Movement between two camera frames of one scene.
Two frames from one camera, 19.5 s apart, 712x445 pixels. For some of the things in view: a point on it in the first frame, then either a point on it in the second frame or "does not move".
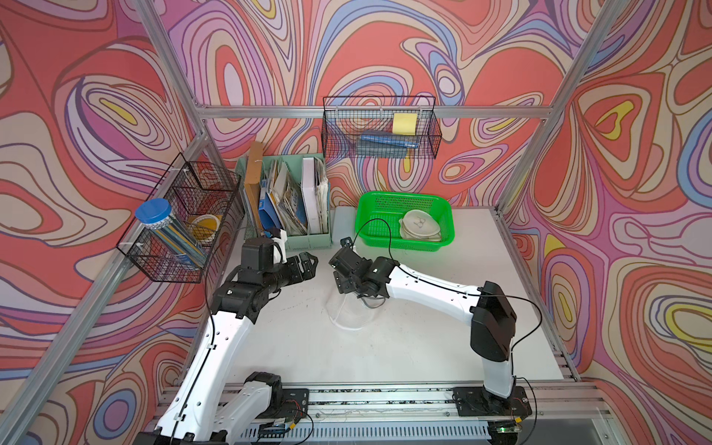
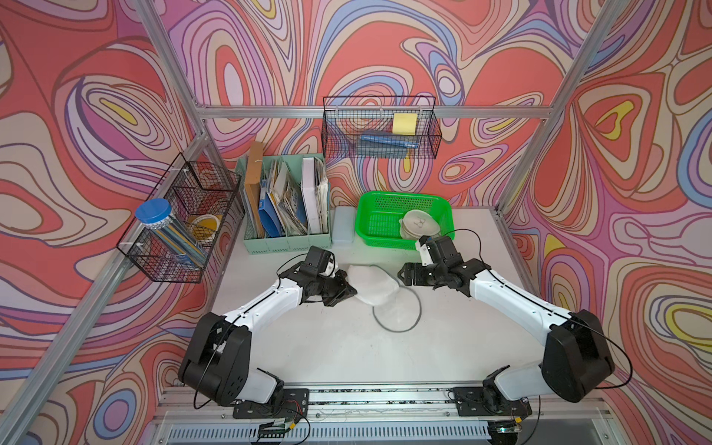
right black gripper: (342, 283) to (417, 276)
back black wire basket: (380, 127) does not move
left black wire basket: (207, 203) does not move
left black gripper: (307, 270) to (344, 289)
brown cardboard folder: (253, 183) does not move
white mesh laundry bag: (349, 311) to (396, 308)
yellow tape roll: (205, 227) does not move
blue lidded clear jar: (156, 214) does not move
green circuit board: (271, 430) does not move
